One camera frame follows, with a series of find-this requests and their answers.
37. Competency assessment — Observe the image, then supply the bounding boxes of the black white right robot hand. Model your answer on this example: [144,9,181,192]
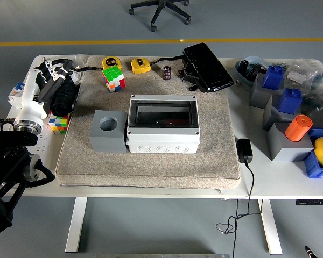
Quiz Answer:
[304,245,317,258]

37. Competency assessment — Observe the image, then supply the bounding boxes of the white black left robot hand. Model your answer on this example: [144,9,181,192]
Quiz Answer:
[14,58,74,127]

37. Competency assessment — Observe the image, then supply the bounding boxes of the clear hinged box lid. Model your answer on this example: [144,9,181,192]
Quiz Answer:
[129,94,199,130]

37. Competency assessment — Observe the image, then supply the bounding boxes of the white electrical junction box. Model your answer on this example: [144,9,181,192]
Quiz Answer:
[125,94,201,154]

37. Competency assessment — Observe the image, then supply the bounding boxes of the white circuit breaker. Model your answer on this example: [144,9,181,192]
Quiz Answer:
[7,81,26,109]

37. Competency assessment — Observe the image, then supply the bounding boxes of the small Rubik's cube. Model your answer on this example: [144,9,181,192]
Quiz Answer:
[48,112,71,134]

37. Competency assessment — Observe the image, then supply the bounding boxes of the black rolled cloth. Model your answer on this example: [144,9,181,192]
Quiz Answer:
[50,80,79,118]

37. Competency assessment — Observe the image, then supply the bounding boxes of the white power strip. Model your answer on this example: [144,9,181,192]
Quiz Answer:
[32,118,58,169]

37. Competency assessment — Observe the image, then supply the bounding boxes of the white table leg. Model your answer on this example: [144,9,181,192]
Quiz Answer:
[65,197,88,254]
[257,198,283,255]

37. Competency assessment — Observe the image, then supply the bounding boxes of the black table control panel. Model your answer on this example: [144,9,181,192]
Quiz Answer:
[296,199,323,206]

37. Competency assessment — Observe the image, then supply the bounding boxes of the blue plastic bin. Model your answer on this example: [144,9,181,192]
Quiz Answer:
[302,128,323,179]

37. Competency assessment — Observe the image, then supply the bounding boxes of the grey block with round hole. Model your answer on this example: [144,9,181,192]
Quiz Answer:
[88,109,129,154]

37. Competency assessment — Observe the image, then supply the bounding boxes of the large Rubik's cube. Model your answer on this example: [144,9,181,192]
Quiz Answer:
[101,67,127,94]

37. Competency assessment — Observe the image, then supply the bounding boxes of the yellow tape measure 5m label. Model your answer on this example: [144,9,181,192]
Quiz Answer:
[101,56,122,73]

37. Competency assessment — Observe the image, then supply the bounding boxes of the grey holder block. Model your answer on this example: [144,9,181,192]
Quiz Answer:
[249,72,285,110]
[267,123,315,162]
[262,94,304,132]

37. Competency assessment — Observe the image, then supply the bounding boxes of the yellow tape measure black window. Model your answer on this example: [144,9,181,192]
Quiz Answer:
[131,58,152,75]

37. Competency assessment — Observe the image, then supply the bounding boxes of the black power adapter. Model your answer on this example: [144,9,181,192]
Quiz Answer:
[236,138,254,164]

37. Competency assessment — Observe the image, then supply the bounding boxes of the grey-brown mat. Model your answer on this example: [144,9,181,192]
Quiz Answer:
[55,55,242,190]

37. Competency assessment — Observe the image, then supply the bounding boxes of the blue plastic bottle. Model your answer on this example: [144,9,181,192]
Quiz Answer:
[262,65,285,90]
[278,88,303,116]

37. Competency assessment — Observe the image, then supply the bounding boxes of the clear plastic bags of parts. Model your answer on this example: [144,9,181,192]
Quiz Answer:
[281,58,323,130]

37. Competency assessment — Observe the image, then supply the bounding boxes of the black office chair base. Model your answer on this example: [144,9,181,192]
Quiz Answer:
[129,0,192,33]

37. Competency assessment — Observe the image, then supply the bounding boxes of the large black case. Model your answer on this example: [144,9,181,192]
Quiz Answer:
[181,42,235,94]

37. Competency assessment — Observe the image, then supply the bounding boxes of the light blue bowl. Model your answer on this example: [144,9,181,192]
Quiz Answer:
[235,56,271,87]

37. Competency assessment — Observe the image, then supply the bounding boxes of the black wrist strap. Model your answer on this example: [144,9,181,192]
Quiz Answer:
[150,55,184,67]
[71,66,104,73]

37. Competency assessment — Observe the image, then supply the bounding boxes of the black adapter cord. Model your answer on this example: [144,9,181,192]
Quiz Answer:
[216,160,264,258]

